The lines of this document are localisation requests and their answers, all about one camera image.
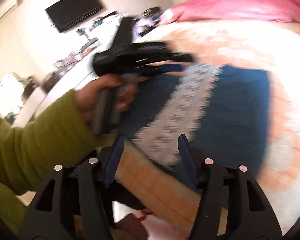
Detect blue denim pants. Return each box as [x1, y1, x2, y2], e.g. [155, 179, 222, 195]
[119, 64, 270, 189]

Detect left forearm green sleeve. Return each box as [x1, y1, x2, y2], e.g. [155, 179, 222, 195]
[0, 89, 101, 235]

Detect person's left hand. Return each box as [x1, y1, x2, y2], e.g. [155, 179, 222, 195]
[75, 74, 148, 123]

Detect white dresser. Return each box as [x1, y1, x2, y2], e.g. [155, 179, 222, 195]
[12, 12, 128, 127]

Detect pile of clothes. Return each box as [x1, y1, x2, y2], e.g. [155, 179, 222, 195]
[133, 7, 163, 36]

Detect orange white fleece blanket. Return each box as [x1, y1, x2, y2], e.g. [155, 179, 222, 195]
[115, 21, 300, 235]

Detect pink quilt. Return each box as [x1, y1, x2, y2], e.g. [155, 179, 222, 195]
[159, 0, 300, 25]

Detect black wall television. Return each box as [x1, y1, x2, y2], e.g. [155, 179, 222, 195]
[45, 0, 104, 33]

